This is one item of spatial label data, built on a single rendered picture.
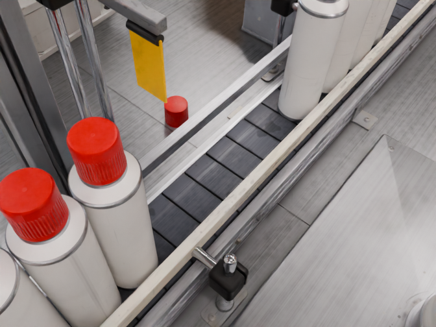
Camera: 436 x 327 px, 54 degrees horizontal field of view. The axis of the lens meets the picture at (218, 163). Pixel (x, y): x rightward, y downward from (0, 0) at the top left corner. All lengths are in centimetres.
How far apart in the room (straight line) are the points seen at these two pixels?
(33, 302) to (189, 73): 47
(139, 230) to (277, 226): 23
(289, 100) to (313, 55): 8
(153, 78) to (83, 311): 19
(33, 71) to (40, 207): 17
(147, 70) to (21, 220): 13
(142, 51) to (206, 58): 43
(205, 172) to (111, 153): 24
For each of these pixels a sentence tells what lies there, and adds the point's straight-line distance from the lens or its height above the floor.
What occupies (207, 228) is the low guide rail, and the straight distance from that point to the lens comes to 43.
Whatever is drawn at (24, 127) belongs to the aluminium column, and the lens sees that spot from 42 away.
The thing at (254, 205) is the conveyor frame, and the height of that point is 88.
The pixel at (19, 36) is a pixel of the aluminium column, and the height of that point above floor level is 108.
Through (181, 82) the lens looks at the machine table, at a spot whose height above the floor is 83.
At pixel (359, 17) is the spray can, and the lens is 54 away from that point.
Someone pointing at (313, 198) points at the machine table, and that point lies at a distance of 56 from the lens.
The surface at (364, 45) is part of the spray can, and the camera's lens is 64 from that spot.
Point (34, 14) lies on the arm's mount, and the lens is 72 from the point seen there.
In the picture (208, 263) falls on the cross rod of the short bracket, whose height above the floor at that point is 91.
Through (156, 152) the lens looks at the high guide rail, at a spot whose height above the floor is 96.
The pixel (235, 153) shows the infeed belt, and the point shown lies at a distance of 52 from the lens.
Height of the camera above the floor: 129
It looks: 53 degrees down
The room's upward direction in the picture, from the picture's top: 3 degrees clockwise
